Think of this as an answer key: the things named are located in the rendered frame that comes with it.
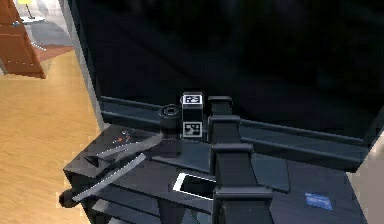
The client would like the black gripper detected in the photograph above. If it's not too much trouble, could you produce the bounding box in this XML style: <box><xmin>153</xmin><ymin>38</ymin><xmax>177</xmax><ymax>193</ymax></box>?
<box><xmin>58</xmin><ymin>103</ymin><xmax>183</xmax><ymax>209</ymax></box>

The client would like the blue card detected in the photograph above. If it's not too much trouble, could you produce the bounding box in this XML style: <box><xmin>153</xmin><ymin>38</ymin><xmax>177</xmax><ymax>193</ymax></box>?
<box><xmin>304</xmin><ymin>191</ymin><xmax>334</xmax><ymax>212</ymax></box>

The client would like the brown wooden shelf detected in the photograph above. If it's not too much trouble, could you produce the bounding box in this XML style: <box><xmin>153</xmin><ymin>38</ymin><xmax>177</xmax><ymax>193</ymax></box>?
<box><xmin>0</xmin><ymin>0</ymin><xmax>47</xmax><ymax>80</ymax></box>

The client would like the black television cabinet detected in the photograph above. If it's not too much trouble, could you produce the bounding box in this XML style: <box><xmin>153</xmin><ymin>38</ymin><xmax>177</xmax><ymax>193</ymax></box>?
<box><xmin>62</xmin><ymin>124</ymin><xmax>368</xmax><ymax>224</ymax></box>

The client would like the white-rimmed black phone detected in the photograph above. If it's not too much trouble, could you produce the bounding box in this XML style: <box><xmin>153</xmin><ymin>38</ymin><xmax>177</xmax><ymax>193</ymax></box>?
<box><xmin>172</xmin><ymin>171</ymin><xmax>218</xmax><ymax>202</ymax></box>

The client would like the large black television set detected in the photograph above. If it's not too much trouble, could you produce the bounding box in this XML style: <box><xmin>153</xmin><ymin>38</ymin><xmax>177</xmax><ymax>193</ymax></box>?
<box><xmin>66</xmin><ymin>0</ymin><xmax>384</xmax><ymax>194</ymax></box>

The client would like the yellow floor lamp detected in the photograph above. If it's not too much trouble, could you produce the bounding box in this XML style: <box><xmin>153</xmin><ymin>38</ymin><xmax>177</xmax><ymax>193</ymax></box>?
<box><xmin>17</xmin><ymin>0</ymin><xmax>46</xmax><ymax>25</ymax></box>

